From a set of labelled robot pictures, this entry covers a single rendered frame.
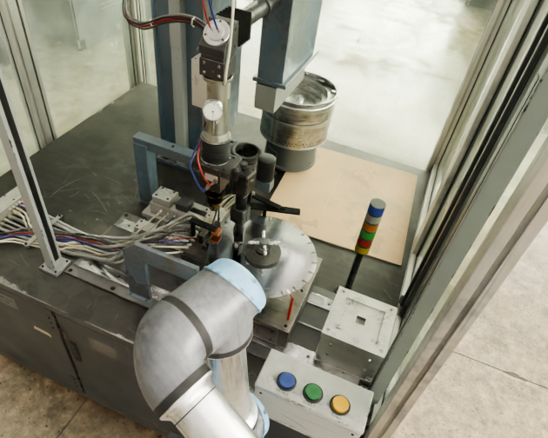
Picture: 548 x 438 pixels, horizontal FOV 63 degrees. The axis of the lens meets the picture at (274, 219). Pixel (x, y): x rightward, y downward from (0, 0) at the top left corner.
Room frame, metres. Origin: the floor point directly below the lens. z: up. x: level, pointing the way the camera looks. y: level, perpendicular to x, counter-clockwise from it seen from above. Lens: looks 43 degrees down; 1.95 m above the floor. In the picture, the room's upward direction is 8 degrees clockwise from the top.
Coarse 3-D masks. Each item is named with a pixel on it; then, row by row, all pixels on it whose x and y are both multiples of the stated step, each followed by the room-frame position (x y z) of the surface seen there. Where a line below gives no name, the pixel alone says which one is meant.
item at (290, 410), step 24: (288, 360) 0.61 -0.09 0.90; (264, 384) 0.53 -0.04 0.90; (336, 384) 0.56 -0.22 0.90; (264, 408) 0.52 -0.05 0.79; (288, 408) 0.50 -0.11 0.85; (312, 408) 0.49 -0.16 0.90; (360, 408) 0.51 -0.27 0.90; (312, 432) 0.48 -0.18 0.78; (336, 432) 0.47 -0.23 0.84; (360, 432) 0.45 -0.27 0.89
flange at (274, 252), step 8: (256, 240) 0.95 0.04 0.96; (248, 248) 0.92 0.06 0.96; (256, 248) 0.91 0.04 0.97; (272, 248) 0.93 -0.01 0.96; (248, 256) 0.88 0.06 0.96; (256, 256) 0.89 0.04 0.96; (264, 256) 0.89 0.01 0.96; (272, 256) 0.90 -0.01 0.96; (280, 256) 0.90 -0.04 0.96; (256, 264) 0.86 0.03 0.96; (264, 264) 0.86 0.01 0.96; (272, 264) 0.87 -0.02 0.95
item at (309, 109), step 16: (304, 80) 1.82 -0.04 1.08; (320, 80) 1.80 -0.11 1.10; (288, 96) 1.74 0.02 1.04; (304, 96) 1.76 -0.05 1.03; (320, 96) 1.74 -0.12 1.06; (336, 96) 1.67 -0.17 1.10; (288, 112) 1.56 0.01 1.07; (304, 112) 1.56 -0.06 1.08; (320, 112) 1.58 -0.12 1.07; (272, 128) 1.59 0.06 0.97; (288, 128) 1.56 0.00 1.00; (304, 128) 1.56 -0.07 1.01; (320, 128) 1.60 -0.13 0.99; (272, 144) 1.63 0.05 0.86; (288, 144) 1.56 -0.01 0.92; (304, 144) 1.57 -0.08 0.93; (320, 144) 1.62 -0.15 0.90; (288, 160) 1.59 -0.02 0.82; (304, 160) 1.61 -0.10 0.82
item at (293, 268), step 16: (224, 224) 1.01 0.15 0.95; (256, 224) 1.03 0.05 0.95; (272, 224) 1.04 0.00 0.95; (288, 224) 1.05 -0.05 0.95; (224, 240) 0.94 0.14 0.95; (272, 240) 0.97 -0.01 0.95; (288, 240) 0.98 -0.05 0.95; (304, 240) 0.99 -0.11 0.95; (208, 256) 0.87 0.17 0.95; (224, 256) 0.88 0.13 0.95; (240, 256) 0.89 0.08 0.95; (288, 256) 0.92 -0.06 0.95; (304, 256) 0.93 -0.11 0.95; (256, 272) 0.84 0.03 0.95; (272, 272) 0.85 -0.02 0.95; (288, 272) 0.85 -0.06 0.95; (304, 272) 0.86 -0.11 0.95; (272, 288) 0.79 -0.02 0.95; (288, 288) 0.80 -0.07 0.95
